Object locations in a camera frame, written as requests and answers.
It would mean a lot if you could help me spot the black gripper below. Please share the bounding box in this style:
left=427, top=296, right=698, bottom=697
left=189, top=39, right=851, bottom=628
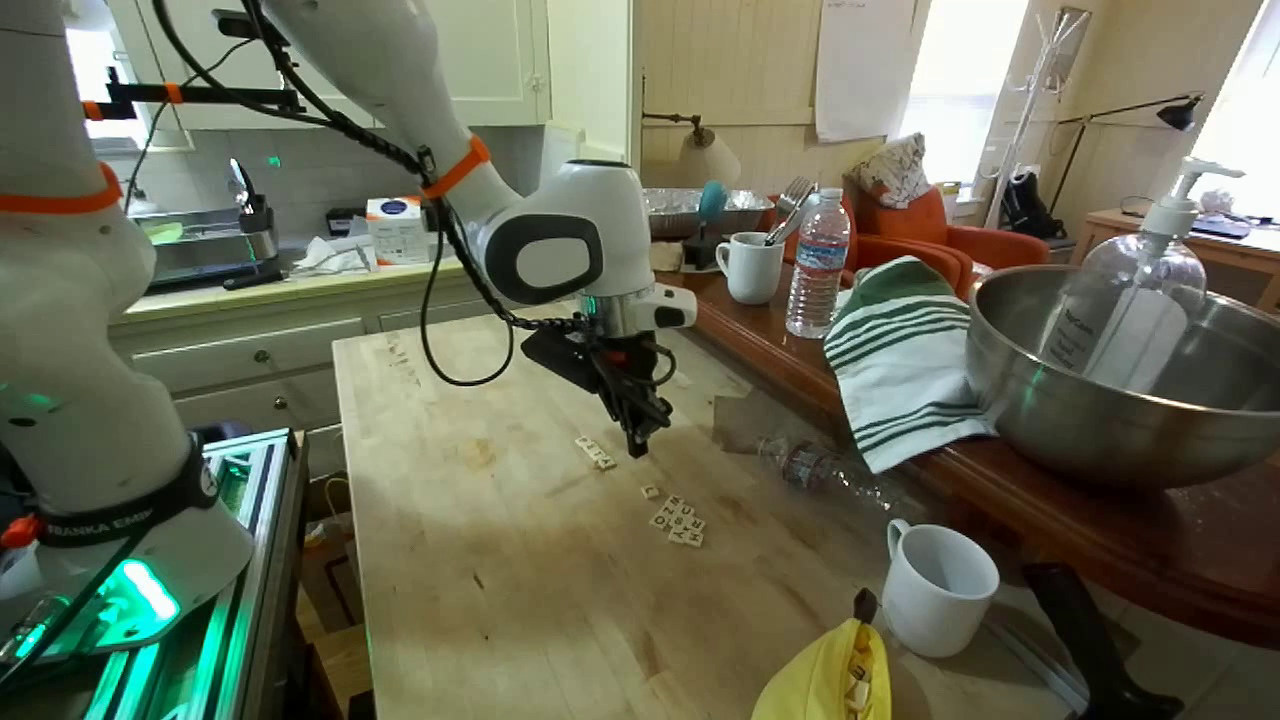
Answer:
left=520, top=324, right=673, bottom=456

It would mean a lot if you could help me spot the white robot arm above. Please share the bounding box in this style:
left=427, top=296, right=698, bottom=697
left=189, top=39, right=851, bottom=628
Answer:
left=0, top=0, right=694, bottom=658

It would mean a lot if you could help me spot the crushed plastic bottle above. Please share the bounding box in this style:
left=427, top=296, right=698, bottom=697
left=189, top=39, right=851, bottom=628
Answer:
left=763, top=439, right=886, bottom=510

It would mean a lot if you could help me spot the white ceramic mug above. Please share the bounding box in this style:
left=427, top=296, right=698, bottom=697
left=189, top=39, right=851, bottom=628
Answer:
left=717, top=232, right=783, bottom=305

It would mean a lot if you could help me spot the clear water bottle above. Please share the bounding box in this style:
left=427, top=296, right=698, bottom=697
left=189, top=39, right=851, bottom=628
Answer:
left=783, top=188, right=851, bottom=341

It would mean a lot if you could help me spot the green striped towel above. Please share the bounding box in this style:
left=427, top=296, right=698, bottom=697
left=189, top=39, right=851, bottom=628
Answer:
left=825, top=256, right=991, bottom=473

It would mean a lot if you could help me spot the orange armchair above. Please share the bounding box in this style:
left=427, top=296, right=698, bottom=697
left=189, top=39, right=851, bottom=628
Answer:
left=851, top=192, right=1054, bottom=292

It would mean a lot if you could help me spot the yellow plastic bag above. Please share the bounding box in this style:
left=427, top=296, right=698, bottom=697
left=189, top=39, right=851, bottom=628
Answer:
left=754, top=621, right=895, bottom=720

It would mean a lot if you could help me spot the white mug near table edge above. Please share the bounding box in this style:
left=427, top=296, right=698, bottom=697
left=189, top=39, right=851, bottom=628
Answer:
left=886, top=519, right=999, bottom=658

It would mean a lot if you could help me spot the steel mixing bowl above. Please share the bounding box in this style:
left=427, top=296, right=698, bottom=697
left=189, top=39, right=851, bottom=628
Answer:
left=963, top=259, right=1280, bottom=495

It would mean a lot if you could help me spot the hand sanitizer pump bottle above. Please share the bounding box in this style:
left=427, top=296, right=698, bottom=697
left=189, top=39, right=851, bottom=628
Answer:
left=1038, top=157, right=1235, bottom=392

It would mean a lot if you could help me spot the black desk lamp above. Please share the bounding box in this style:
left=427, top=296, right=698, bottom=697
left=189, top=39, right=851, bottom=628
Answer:
left=1054, top=92, right=1202, bottom=204

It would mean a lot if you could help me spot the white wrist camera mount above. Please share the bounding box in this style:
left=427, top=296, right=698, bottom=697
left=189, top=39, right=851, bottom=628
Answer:
left=581, top=282, right=698, bottom=341

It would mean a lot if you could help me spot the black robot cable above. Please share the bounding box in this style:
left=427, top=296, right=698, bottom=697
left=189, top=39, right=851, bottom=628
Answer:
left=412, top=157, right=535, bottom=392

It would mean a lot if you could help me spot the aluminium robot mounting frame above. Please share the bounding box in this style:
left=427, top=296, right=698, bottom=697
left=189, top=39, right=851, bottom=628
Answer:
left=0, top=430, right=300, bottom=720

